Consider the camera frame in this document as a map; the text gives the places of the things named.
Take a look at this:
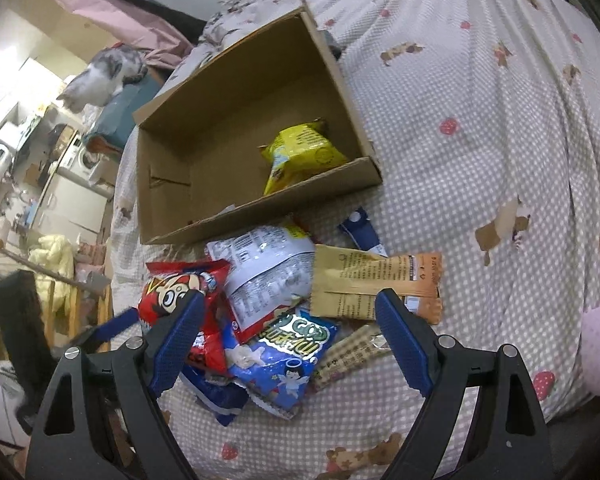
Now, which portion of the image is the yellow cloth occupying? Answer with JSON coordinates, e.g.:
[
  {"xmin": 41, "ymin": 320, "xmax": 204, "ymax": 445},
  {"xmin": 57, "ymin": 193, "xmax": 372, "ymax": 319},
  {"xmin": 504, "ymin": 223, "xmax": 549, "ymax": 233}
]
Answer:
[{"xmin": 27, "ymin": 234, "xmax": 76, "ymax": 301}]

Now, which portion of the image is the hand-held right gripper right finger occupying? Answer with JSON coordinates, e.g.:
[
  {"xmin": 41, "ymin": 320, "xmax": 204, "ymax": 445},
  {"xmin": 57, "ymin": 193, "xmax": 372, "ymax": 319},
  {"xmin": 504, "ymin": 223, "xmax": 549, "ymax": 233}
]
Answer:
[{"xmin": 374, "ymin": 287, "xmax": 576, "ymax": 480}]

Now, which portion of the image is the blue cartoon angel snack bag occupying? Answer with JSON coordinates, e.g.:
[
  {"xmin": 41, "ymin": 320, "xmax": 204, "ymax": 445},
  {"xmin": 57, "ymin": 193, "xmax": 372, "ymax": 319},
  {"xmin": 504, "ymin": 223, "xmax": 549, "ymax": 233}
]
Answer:
[{"xmin": 225, "ymin": 307, "xmax": 341, "ymax": 420}]

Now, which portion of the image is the grey white cat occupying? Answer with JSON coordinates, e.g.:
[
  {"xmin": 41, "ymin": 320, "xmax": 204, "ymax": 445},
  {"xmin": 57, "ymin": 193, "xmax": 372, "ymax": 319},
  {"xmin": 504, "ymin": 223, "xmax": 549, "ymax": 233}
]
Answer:
[{"xmin": 56, "ymin": 46, "xmax": 148, "ymax": 113}]

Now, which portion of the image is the pink curtain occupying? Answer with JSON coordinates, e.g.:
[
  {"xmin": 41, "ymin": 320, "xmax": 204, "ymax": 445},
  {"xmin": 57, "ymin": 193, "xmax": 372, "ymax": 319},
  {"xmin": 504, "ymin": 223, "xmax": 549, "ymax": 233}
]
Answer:
[{"xmin": 30, "ymin": 0, "xmax": 196, "ymax": 68}]

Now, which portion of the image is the white washing machine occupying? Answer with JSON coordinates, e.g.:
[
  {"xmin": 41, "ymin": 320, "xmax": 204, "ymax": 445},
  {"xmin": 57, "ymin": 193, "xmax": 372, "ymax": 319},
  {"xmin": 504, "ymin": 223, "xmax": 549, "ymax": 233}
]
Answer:
[{"xmin": 52, "ymin": 132, "xmax": 116, "ymax": 196}]

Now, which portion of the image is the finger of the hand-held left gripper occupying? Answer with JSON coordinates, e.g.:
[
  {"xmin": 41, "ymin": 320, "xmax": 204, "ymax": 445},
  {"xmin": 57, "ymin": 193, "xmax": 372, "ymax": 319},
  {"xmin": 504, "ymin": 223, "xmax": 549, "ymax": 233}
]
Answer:
[{"xmin": 67, "ymin": 306, "xmax": 142, "ymax": 356}]

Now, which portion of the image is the dark blue snack packet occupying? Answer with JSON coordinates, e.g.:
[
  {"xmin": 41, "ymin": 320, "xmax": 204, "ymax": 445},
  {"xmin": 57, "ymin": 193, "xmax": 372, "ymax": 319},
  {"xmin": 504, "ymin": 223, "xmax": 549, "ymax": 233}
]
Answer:
[{"xmin": 180, "ymin": 362, "xmax": 251, "ymax": 428}]

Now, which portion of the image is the navy white striped snack packet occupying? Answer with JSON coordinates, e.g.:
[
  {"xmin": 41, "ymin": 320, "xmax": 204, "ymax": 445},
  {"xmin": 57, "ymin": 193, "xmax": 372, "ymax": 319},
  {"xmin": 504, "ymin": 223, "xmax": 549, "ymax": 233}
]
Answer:
[{"xmin": 337, "ymin": 206, "xmax": 388, "ymax": 258}]

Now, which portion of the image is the white silver snack bag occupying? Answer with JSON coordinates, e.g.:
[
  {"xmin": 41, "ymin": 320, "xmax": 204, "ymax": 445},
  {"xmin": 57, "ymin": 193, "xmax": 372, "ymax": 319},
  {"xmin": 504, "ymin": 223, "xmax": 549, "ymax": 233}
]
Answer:
[{"xmin": 205, "ymin": 225, "xmax": 317, "ymax": 346}]

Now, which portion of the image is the yellow snack bag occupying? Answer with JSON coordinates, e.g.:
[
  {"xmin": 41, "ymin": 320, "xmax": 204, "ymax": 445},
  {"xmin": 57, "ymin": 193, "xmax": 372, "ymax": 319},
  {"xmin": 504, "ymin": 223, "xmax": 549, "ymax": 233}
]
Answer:
[{"xmin": 259, "ymin": 119, "xmax": 351, "ymax": 197}]

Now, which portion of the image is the black chair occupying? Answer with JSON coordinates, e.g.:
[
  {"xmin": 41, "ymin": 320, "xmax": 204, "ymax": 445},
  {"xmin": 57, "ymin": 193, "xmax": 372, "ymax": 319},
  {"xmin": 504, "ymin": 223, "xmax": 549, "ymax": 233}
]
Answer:
[{"xmin": 0, "ymin": 270, "xmax": 56, "ymax": 411}]

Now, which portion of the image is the brown cardboard box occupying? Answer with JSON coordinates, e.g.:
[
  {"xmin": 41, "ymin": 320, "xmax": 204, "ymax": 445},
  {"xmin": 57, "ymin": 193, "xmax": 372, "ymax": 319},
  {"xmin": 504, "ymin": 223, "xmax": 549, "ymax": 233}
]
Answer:
[{"xmin": 132, "ymin": 6, "xmax": 383, "ymax": 246}]

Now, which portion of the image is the printed checked bedsheet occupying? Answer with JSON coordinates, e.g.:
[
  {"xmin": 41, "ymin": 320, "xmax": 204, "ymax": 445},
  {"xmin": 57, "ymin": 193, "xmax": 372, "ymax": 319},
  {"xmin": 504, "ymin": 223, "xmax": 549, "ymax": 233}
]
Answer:
[{"xmin": 107, "ymin": 0, "xmax": 600, "ymax": 480}]

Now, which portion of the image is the red cartoon snack bag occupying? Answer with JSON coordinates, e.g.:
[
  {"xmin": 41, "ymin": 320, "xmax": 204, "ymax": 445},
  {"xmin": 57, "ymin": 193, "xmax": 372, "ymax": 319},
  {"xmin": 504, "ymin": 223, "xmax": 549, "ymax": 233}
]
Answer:
[{"xmin": 139, "ymin": 259, "xmax": 233, "ymax": 376}]

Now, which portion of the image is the tan orange snack packet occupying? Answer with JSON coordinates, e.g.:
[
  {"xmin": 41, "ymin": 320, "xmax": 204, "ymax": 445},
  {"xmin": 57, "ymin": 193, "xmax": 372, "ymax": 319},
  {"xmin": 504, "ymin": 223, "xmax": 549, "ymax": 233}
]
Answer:
[{"xmin": 310, "ymin": 244, "xmax": 443, "ymax": 325}]

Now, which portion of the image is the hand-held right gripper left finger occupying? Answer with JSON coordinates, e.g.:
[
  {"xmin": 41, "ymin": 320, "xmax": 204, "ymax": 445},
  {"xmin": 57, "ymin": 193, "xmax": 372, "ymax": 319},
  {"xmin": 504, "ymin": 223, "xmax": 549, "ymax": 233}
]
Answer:
[{"xmin": 25, "ymin": 287, "xmax": 206, "ymax": 480}]

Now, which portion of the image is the beige patterned snack packet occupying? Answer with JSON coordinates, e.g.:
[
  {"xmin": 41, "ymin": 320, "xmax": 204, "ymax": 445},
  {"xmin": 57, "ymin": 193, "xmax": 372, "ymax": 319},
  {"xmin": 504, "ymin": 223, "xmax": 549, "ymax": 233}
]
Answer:
[{"xmin": 310, "ymin": 322, "xmax": 396, "ymax": 391}]

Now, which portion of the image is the teal cushion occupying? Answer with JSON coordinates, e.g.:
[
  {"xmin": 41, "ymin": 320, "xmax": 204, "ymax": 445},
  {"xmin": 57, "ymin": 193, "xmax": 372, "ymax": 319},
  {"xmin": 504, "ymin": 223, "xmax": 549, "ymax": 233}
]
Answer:
[{"xmin": 82, "ymin": 67, "xmax": 163, "ymax": 153}]

